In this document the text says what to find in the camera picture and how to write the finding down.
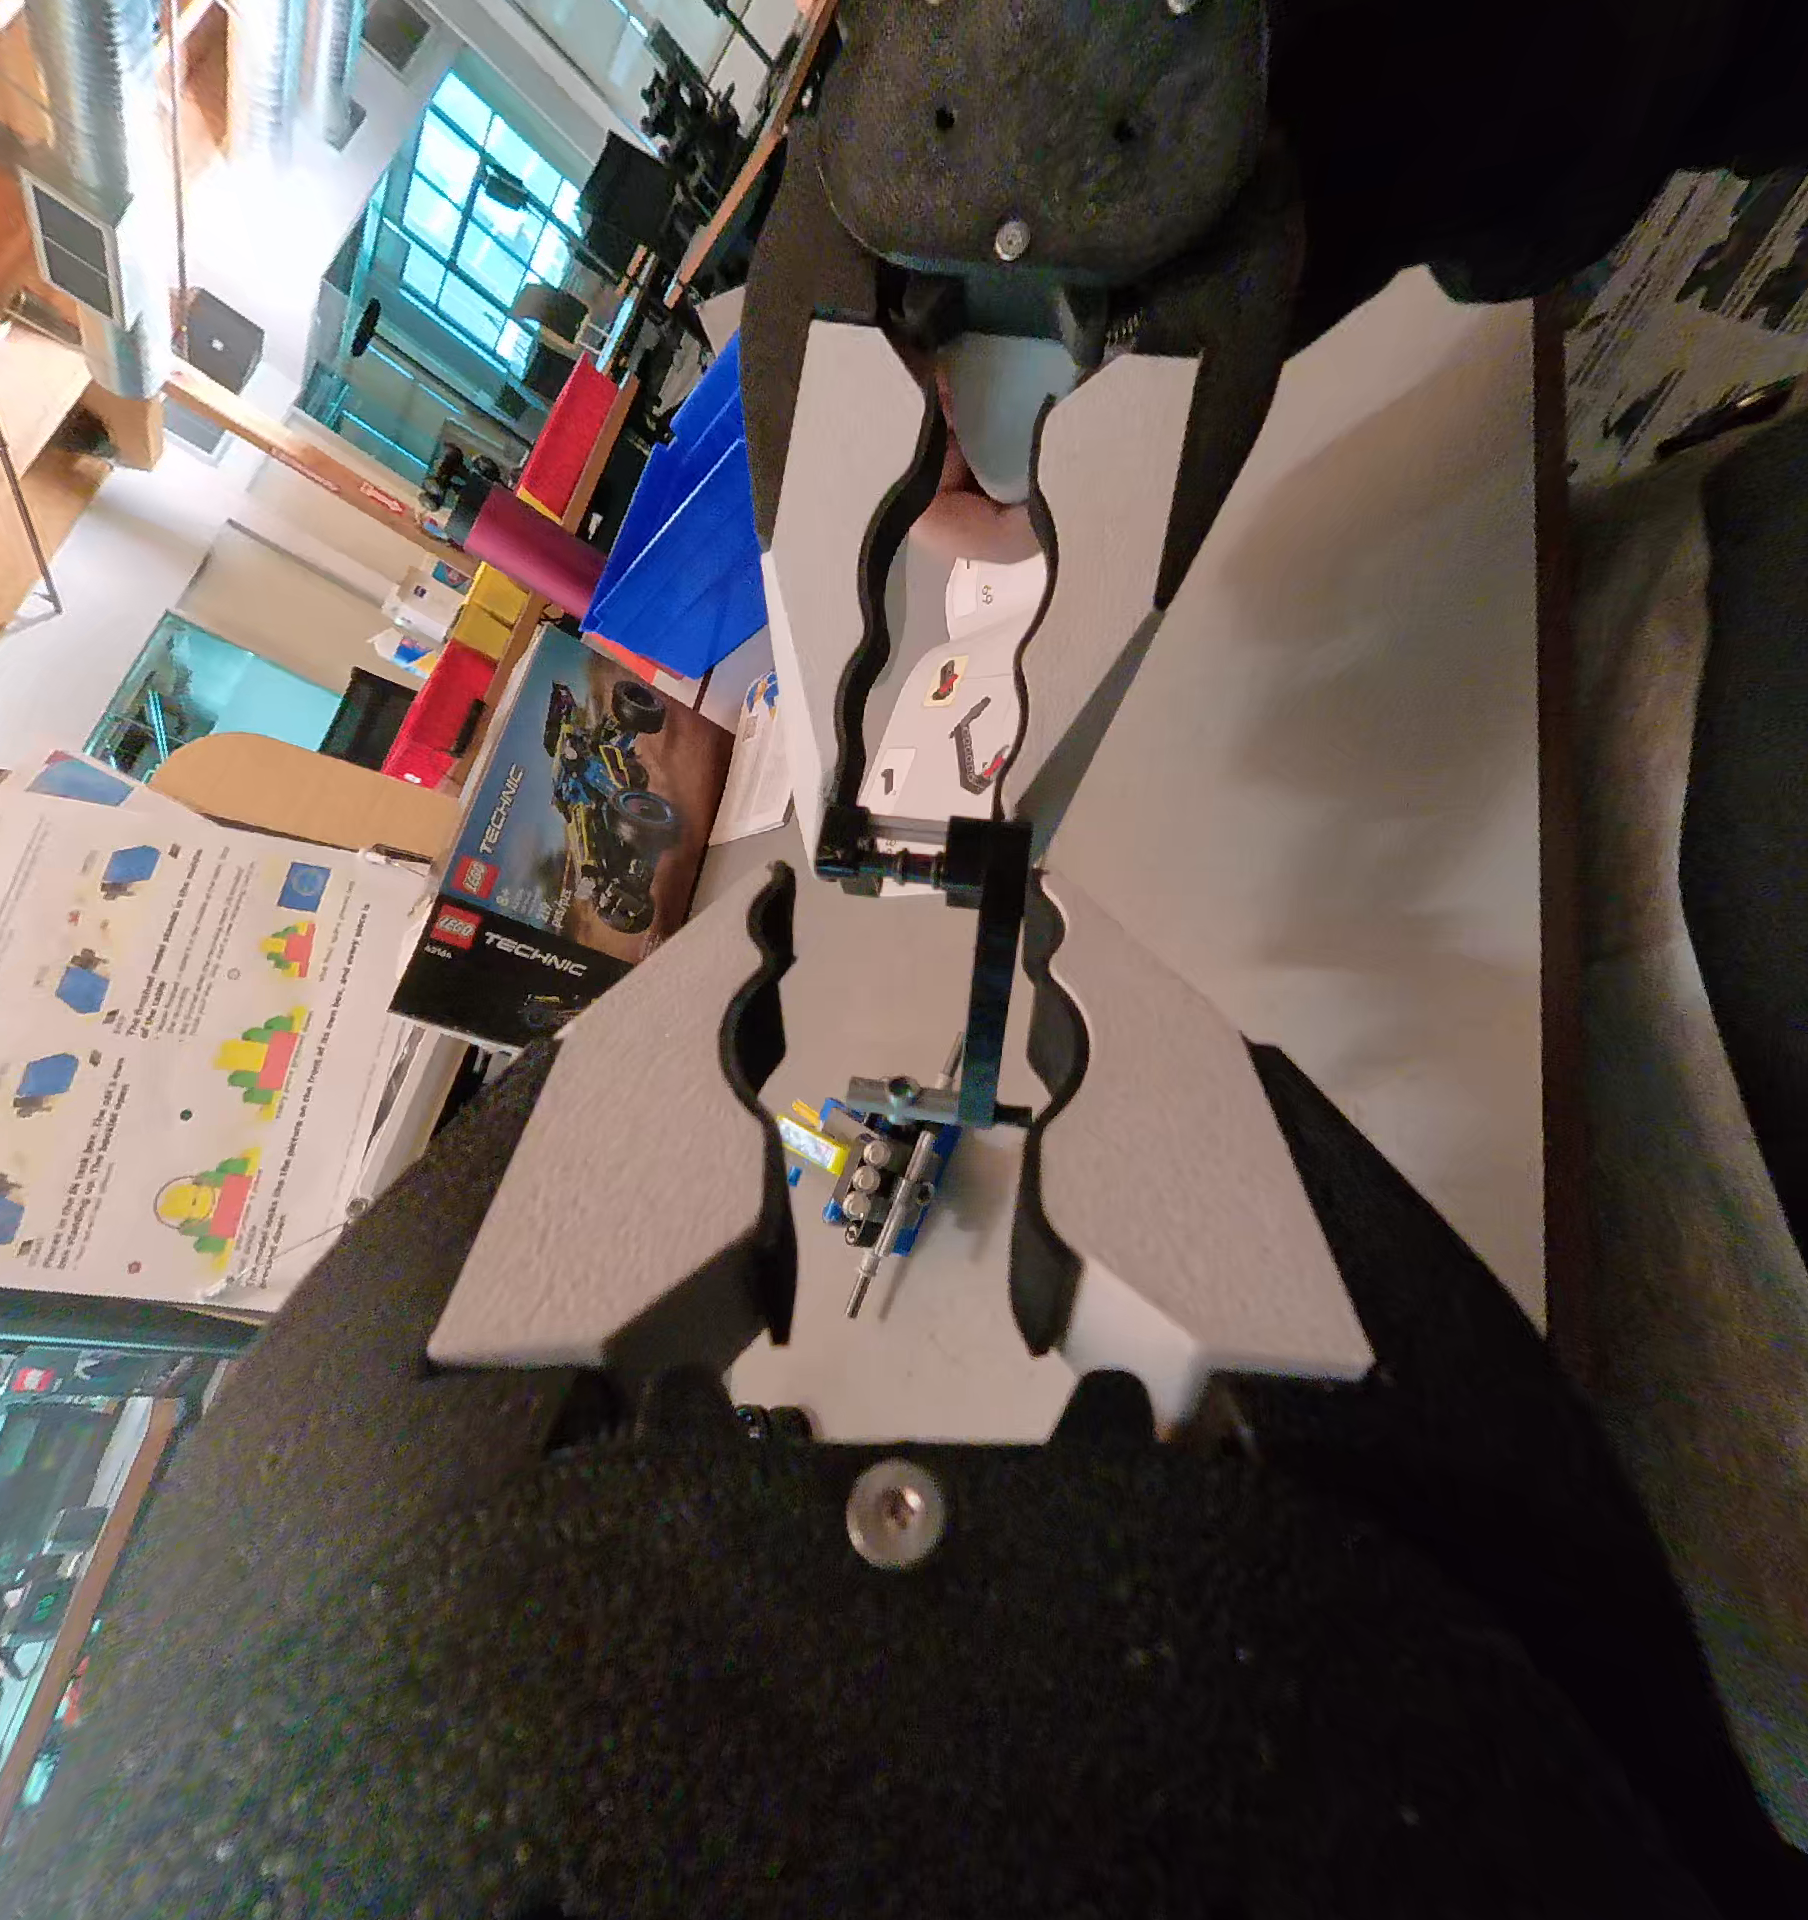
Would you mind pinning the grey cloth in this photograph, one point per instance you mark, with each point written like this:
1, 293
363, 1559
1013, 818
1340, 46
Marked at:
1743, 1050

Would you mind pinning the teal printed toy box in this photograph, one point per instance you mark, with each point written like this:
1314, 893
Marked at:
33, 1531

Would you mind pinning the yellow box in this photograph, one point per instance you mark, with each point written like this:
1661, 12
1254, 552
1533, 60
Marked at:
492, 600

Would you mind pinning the stack of blue bins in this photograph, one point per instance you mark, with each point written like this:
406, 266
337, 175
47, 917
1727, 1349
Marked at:
686, 526

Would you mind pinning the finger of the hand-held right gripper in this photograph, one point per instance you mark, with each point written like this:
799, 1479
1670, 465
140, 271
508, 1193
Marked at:
829, 496
1114, 496

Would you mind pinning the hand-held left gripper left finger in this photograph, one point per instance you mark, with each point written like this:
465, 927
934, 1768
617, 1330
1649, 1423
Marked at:
605, 1170

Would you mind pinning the person's right hand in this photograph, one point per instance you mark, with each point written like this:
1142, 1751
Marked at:
980, 520

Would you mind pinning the black and white instruction booklet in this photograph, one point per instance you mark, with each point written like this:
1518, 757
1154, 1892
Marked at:
1683, 315

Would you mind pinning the toy set box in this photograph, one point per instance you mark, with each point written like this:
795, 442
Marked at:
573, 840

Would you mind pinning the red box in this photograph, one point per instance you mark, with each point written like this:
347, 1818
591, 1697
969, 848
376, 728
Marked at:
573, 435

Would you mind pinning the black speaker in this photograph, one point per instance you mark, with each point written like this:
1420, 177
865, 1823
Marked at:
225, 340

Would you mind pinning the printed instruction sheet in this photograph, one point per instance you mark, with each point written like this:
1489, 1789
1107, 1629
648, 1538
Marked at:
140, 1050

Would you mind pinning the cardboard box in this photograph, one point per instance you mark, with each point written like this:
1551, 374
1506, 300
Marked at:
304, 796

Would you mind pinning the maroon cylinder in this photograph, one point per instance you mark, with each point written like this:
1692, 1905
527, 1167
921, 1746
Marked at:
536, 544

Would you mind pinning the silver air duct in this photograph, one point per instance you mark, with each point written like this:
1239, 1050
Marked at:
103, 151

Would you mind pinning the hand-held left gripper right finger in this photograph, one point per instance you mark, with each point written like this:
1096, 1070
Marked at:
1189, 1185

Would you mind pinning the toy brick model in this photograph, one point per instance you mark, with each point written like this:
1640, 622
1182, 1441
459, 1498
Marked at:
994, 960

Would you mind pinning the red bin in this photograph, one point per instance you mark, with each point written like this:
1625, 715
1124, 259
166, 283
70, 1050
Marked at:
440, 713

